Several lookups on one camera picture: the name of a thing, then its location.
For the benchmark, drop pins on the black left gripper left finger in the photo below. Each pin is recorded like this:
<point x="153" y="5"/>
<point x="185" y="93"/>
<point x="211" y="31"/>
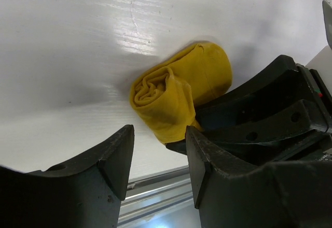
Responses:
<point x="84" y="191"/>

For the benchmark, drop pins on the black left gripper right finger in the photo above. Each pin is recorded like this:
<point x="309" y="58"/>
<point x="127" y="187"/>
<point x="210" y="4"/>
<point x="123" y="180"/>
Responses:
<point x="230" y="192"/>

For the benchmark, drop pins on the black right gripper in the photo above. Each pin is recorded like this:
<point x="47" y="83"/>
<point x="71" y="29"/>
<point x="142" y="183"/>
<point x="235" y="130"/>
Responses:
<point x="242" y="126"/>

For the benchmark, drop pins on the yellow sock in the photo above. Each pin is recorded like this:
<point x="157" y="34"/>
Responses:
<point x="166" y="95"/>

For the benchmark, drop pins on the aluminium mounting rail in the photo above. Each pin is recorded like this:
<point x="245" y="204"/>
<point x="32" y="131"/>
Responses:
<point x="158" y="200"/>

